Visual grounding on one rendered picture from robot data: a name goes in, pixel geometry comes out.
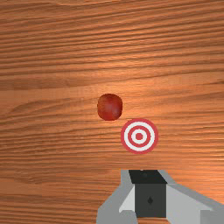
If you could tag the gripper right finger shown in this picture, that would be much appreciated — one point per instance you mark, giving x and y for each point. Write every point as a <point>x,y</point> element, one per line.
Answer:
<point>180,204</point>

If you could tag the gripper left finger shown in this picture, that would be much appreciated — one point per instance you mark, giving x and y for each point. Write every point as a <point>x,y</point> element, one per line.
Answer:
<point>128,192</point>

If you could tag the red apple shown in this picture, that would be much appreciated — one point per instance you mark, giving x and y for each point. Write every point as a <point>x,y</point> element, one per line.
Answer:
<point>109,107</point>

